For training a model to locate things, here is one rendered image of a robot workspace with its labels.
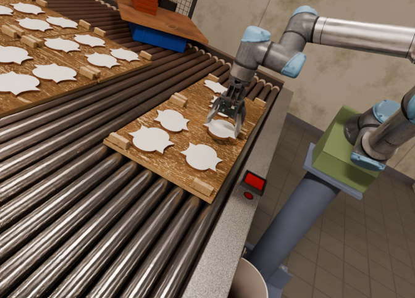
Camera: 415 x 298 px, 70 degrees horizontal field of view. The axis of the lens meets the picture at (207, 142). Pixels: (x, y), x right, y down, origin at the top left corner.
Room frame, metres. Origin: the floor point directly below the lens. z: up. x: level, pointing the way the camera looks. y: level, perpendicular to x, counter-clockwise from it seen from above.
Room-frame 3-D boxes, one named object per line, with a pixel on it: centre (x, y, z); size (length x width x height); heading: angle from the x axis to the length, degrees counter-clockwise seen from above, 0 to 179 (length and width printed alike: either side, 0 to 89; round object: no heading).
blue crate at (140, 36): (1.81, 0.55, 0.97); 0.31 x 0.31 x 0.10; 31
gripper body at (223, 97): (0.91, -0.02, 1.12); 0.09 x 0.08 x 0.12; 173
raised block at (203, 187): (0.63, -0.04, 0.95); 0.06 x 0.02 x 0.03; 82
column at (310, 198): (1.26, -0.58, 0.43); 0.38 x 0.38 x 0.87; 77
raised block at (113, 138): (0.67, 0.23, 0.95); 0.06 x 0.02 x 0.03; 82
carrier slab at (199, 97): (1.26, 0.01, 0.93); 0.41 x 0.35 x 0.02; 171
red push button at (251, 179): (0.79, -0.19, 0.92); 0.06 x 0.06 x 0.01; 82
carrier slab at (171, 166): (0.84, 0.07, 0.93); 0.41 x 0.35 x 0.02; 172
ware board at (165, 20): (1.87, 0.57, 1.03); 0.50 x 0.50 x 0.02; 31
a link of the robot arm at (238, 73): (0.92, -0.01, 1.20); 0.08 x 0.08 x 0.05
